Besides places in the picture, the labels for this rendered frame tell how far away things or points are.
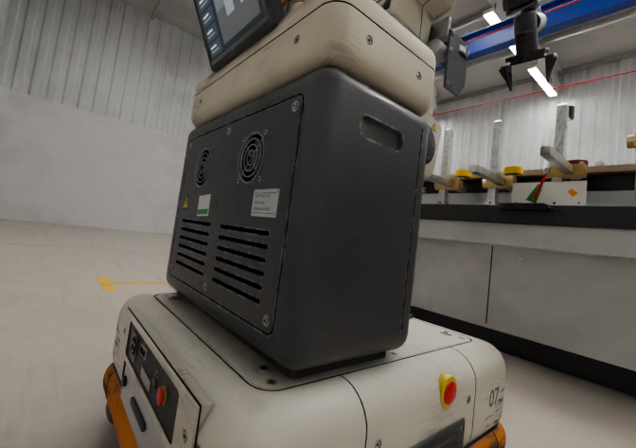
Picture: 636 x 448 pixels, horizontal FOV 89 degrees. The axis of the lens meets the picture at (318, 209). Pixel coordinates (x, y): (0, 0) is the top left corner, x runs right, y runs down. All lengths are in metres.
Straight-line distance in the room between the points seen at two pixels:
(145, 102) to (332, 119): 8.46
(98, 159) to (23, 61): 2.11
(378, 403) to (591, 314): 1.42
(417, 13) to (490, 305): 1.43
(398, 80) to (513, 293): 1.50
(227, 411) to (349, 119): 0.37
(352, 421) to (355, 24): 0.50
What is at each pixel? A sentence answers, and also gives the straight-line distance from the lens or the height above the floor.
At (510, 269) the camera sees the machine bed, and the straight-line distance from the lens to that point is 1.89.
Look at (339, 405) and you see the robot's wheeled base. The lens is 0.45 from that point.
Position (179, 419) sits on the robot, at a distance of 0.47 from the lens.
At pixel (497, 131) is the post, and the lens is 1.79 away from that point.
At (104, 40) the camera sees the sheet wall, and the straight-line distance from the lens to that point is 9.07.
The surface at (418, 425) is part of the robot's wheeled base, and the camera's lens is 0.58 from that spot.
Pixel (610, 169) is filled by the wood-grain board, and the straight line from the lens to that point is 1.81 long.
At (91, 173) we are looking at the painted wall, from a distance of 8.37.
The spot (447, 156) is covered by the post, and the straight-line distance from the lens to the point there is 1.87.
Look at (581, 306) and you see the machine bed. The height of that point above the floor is 0.30.
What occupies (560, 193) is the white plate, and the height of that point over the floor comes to 0.75.
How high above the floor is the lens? 0.47
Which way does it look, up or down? 4 degrees up
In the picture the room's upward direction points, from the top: 7 degrees clockwise
